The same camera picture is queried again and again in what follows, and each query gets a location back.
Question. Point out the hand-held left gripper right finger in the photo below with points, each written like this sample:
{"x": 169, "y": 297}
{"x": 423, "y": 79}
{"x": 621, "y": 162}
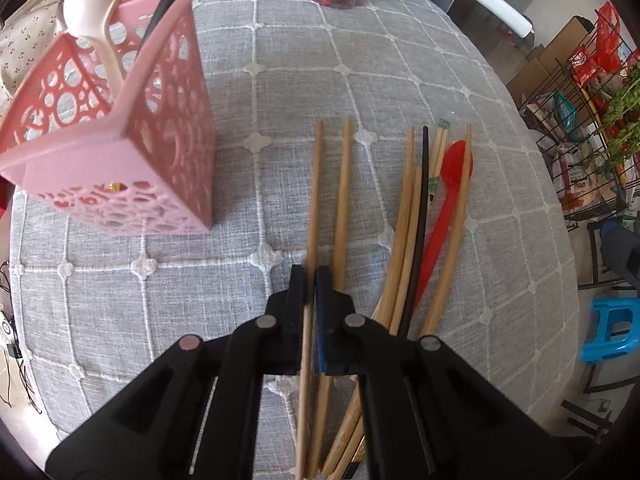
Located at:
{"x": 322, "y": 310}

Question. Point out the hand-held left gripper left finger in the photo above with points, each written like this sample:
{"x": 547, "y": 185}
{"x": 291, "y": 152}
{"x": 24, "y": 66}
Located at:
{"x": 297, "y": 285}

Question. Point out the disposable chopsticks pair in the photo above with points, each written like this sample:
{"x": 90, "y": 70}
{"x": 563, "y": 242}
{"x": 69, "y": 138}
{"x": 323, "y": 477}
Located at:
{"x": 439, "y": 150}

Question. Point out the red plastic spoon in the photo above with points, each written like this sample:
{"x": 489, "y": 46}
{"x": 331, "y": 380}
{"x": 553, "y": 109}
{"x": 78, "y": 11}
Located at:
{"x": 457, "y": 165}

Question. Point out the pink perforated utensil holder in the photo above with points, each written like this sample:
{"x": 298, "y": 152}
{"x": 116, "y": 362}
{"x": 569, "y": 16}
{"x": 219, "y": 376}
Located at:
{"x": 170, "y": 125}

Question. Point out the grey quilted tablecloth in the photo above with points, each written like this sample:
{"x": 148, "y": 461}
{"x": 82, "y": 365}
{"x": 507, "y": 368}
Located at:
{"x": 300, "y": 60}

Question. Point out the blue plastic stool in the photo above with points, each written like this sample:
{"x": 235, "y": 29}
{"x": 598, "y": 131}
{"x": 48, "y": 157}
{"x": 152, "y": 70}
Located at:
{"x": 607, "y": 310}

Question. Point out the white electronic device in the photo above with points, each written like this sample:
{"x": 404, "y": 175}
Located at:
{"x": 6, "y": 332}

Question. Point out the dark blue cloth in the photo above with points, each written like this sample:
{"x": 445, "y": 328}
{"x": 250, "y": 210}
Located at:
{"x": 620, "y": 250}

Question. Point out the cardboard box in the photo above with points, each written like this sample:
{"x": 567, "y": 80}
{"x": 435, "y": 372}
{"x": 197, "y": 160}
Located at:
{"x": 560, "y": 45}

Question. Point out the red snack packet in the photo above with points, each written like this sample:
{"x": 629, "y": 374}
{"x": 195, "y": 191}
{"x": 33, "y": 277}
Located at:
{"x": 584, "y": 65}

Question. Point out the floral patterned cloth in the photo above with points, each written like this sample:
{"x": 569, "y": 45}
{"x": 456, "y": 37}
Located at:
{"x": 30, "y": 45}

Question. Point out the green leafy vegetables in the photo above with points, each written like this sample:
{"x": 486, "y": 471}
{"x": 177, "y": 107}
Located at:
{"x": 625, "y": 105}

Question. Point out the red plastic bag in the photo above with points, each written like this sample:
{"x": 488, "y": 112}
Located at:
{"x": 607, "y": 35}

